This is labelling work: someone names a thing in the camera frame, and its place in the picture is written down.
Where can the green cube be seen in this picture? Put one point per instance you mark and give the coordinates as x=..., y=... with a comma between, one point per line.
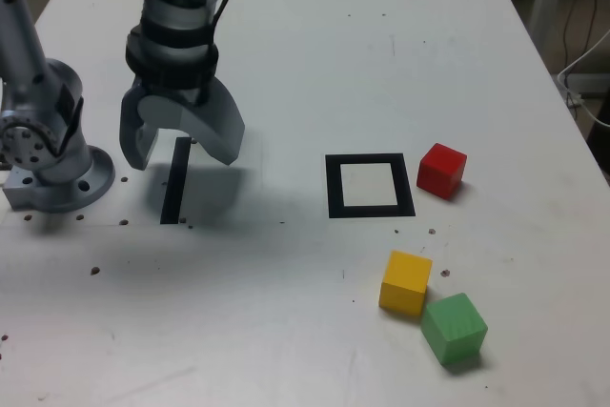
x=453, y=331

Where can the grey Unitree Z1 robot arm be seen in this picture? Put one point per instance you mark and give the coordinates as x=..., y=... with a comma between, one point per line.
x=47, y=92

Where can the yellow cube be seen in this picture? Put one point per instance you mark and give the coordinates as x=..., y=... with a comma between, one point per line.
x=405, y=278

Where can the black tape strip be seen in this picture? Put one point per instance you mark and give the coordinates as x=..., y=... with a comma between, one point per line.
x=175, y=178

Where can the red cube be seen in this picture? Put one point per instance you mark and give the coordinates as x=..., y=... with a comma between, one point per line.
x=441, y=171

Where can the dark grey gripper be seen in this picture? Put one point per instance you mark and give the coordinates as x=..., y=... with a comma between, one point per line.
x=183, y=92

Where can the black tape square outline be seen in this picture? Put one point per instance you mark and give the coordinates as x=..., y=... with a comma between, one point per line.
x=333, y=188

